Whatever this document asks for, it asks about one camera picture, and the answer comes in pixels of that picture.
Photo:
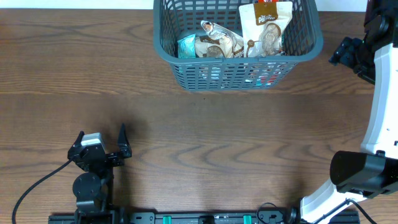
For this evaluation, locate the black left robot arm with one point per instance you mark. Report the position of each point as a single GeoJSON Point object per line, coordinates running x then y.
{"type": "Point", "coordinates": [94, 188]}

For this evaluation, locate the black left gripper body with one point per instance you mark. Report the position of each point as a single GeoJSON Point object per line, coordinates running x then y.
{"type": "Point", "coordinates": [113, 160]}

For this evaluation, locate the red yellow spaghetti packet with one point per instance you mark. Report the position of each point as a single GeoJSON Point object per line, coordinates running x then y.
{"type": "Point", "coordinates": [267, 1]}

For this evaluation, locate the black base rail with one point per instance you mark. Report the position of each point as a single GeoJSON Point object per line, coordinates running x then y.
{"type": "Point", "coordinates": [267, 216]}

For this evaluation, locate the teal white small packet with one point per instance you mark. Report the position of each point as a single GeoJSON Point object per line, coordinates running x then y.
{"type": "Point", "coordinates": [186, 47]}

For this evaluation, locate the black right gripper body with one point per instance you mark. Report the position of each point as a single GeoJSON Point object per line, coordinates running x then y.
{"type": "Point", "coordinates": [354, 55]}

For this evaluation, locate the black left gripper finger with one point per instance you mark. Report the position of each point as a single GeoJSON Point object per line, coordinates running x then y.
{"type": "Point", "coordinates": [123, 143]}
{"type": "Point", "coordinates": [76, 147]}

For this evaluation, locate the beige brown snack bag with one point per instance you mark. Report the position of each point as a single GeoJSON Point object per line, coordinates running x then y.
{"type": "Point", "coordinates": [215, 48]}
{"type": "Point", "coordinates": [215, 31]}

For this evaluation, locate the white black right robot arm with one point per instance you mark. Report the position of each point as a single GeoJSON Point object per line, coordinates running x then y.
{"type": "Point", "coordinates": [358, 176]}

